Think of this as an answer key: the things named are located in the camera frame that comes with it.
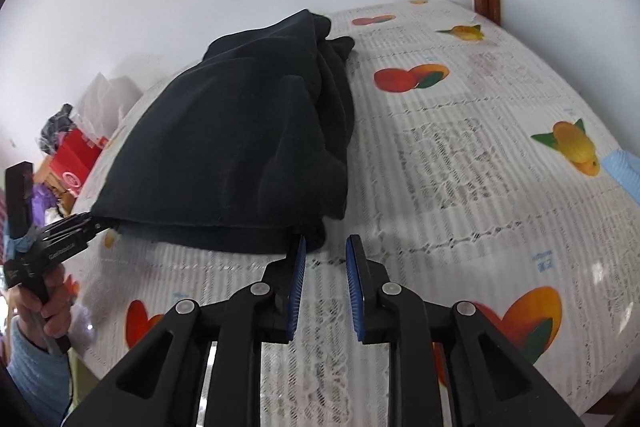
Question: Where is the light blue cloth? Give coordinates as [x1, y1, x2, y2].
[601, 149, 640, 208]

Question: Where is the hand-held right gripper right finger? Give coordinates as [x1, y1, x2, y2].
[345, 234, 586, 427]

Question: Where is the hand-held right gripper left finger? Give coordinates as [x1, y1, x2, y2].
[62, 234, 308, 427]

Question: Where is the fruit-print lace tablecloth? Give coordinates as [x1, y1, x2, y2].
[70, 0, 640, 418]

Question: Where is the person's left hand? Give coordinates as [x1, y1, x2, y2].
[10, 264, 74, 351]

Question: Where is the dark bundled cloth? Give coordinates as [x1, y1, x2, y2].
[37, 103, 76, 155]

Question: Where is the clear plastic bag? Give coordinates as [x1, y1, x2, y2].
[75, 72, 146, 142]

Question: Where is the red cardboard box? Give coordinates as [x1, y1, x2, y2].
[47, 128, 111, 198]

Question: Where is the person's left forearm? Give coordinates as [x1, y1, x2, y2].
[5, 322, 73, 427]

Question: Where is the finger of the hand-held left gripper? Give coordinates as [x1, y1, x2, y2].
[36, 212, 120, 242]

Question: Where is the black sweatshirt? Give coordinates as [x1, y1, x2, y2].
[90, 8, 357, 255]

